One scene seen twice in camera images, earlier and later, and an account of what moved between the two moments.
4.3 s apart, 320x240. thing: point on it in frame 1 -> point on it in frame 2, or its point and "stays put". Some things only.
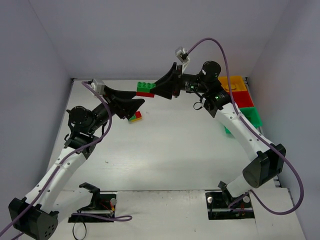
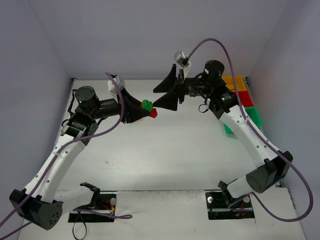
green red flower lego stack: (143, 89) -> (147, 105)
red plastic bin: (243, 98) stays put
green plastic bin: (252, 115) stays put
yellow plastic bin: (237, 83) stays put
